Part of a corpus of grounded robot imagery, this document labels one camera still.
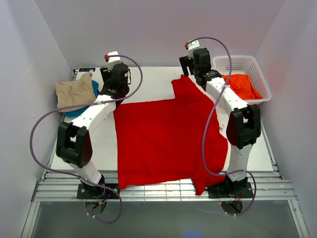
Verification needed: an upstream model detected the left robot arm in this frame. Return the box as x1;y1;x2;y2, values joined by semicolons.
56;62;130;186

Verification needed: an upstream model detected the blue folded t shirt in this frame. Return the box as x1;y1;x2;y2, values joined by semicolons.
64;80;99;118

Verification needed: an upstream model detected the red t shirt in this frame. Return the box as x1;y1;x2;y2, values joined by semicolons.
114;76;228;195

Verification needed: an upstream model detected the orange t shirt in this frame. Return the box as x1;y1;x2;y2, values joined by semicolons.
228;74;262;100

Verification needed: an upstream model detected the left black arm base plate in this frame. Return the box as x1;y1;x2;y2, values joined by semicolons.
76;183;118;199

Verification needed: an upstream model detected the aluminium frame rail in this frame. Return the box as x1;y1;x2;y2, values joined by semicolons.
32;170;297;201

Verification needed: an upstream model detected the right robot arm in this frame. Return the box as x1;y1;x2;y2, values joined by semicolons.
179;46;261;196

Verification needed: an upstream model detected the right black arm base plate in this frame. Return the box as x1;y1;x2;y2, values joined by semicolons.
206;182;254;198

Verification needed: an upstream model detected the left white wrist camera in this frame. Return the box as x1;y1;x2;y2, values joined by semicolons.
104;51;121;71

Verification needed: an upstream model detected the beige folded t shirt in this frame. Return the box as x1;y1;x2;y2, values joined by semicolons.
55;72;96;113

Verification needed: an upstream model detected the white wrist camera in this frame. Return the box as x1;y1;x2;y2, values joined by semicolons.
104;51;121;71
185;40;200;59

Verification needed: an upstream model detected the white plastic basket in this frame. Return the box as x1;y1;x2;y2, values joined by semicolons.
212;55;271;104

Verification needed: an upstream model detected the blue label sticker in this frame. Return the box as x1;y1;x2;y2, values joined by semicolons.
78;67;96;72

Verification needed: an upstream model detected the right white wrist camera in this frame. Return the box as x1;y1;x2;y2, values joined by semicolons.
185;40;200;59

